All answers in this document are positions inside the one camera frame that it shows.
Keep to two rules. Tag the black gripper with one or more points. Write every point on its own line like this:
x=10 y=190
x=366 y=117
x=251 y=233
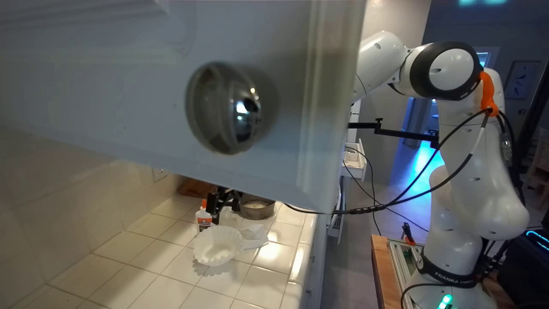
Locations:
x=229 y=197

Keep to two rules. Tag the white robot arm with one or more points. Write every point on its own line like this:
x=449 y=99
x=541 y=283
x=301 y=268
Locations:
x=487 y=194

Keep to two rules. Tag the round metal cabinet knob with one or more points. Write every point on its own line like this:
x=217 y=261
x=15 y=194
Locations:
x=224 y=108

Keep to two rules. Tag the white cabinet door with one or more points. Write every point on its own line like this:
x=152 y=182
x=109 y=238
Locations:
x=114 y=68

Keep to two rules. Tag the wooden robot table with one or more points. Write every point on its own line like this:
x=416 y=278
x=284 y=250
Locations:
x=382 y=274

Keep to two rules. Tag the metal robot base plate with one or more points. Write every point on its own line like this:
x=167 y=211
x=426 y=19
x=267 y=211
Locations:
x=404 y=262

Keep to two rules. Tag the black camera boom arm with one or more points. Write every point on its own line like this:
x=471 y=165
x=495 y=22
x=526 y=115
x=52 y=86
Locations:
x=401 y=132

